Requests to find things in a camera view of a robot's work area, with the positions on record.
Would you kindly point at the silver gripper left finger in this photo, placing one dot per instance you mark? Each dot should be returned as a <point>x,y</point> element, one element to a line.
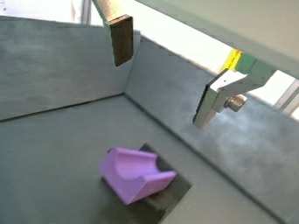
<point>119,25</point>

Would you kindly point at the black arch fixture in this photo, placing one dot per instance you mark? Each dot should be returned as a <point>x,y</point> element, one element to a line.
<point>151,209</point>

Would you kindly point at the purple arch block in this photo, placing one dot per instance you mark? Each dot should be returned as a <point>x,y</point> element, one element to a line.
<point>131,173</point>

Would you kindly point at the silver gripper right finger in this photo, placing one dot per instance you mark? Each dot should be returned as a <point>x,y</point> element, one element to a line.
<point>223,92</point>

